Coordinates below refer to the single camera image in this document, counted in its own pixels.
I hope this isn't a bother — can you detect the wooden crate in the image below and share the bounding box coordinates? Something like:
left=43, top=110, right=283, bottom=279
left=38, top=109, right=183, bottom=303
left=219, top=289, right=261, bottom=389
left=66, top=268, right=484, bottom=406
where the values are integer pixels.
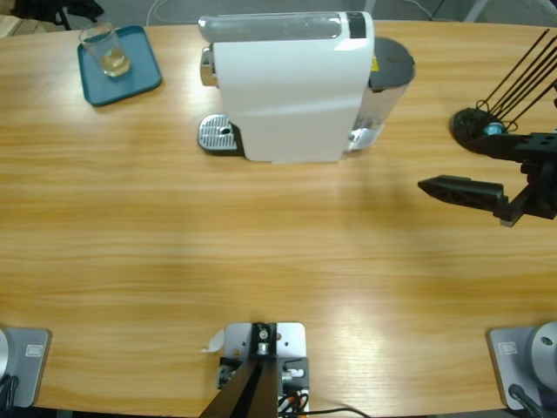
left=0, top=14, right=57, bottom=39

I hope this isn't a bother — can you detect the teal plastic tray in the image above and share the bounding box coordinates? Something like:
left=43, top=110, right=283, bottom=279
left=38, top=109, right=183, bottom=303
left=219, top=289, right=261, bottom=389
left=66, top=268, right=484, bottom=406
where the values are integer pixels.
left=77, top=24, right=164, bottom=108

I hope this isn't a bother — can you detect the orange cable bundle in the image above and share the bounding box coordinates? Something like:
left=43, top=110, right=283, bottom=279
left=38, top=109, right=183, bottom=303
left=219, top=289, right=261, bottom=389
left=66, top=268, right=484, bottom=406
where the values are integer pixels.
left=278, top=388, right=311, bottom=413

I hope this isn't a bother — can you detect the dark camera post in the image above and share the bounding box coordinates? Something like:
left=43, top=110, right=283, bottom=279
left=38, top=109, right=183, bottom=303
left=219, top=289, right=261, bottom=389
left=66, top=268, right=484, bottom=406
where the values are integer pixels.
left=202, top=321, right=279, bottom=418

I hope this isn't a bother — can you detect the white floor cable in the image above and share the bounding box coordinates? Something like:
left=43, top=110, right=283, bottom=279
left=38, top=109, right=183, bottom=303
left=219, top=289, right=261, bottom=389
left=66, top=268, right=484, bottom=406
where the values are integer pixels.
left=408, top=0, right=446, bottom=21
left=145, top=0, right=204, bottom=25

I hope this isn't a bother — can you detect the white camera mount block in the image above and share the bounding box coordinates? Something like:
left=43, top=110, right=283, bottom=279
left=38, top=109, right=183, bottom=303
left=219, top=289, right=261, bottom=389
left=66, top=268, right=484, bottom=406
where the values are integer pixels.
left=217, top=320, right=311, bottom=413

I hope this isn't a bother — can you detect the black mount cable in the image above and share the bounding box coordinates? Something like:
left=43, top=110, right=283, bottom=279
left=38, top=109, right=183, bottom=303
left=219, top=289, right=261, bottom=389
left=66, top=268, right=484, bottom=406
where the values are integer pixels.
left=304, top=407, right=371, bottom=418

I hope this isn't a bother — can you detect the grey metal leg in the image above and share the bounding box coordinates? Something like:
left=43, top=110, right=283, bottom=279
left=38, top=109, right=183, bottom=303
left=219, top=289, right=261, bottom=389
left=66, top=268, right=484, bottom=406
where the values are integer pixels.
left=465, top=0, right=488, bottom=23

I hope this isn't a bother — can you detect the black base cable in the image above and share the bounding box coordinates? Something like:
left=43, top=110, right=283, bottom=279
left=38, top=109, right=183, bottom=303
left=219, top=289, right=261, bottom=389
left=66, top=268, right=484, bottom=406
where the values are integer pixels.
left=0, top=374, right=21, bottom=410
left=507, top=382, right=545, bottom=418

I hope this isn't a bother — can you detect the white capsule coffee machine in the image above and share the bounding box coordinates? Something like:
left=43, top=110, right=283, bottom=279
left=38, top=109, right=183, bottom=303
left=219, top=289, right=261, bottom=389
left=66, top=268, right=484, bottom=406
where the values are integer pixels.
left=198, top=10, right=417, bottom=166

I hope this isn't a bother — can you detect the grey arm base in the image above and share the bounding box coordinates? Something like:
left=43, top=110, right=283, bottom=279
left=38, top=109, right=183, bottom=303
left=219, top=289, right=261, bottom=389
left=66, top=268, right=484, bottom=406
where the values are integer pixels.
left=486, top=320, right=557, bottom=411
left=0, top=327, right=52, bottom=408

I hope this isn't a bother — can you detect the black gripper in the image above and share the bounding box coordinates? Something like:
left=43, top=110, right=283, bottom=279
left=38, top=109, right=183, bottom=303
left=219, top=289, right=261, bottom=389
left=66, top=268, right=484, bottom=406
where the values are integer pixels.
left=417, top=131, right=557, bottom=227

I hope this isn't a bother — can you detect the white paper tag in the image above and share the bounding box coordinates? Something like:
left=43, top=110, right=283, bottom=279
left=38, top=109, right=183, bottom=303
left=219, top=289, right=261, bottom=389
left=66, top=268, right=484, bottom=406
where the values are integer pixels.
left=199, top=328, right=226, bottom=354

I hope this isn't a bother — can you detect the black chair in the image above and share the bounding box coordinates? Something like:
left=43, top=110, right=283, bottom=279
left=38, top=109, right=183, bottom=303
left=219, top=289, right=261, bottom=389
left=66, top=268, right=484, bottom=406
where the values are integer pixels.
left=12, top=0, right=105, bottom=31

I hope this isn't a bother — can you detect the black capsule holder with rods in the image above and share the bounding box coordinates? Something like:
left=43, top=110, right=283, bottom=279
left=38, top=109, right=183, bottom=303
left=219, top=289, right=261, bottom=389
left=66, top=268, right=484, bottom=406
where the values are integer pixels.
left=449, top=28, right=557, bottom=153

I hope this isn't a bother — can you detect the clear glass cup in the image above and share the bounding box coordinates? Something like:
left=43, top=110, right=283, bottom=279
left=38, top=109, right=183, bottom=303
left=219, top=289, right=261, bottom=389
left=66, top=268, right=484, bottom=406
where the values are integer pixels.
left=77, top=21, right=132, bottom=79

